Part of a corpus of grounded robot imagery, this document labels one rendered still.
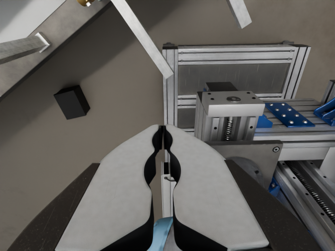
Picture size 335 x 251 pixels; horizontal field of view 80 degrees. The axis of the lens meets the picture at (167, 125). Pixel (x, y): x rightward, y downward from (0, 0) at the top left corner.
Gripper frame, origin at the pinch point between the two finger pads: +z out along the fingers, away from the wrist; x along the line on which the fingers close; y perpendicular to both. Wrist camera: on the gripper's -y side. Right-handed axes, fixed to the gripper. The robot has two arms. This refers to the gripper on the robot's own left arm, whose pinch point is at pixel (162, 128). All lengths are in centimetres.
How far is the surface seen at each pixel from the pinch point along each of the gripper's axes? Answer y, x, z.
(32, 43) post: 2, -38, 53
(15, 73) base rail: 13, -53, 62
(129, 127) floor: 77, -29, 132
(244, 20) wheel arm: -3, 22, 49
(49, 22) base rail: -3, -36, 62
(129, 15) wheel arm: -5, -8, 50
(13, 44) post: 1, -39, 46
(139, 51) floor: 18, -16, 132
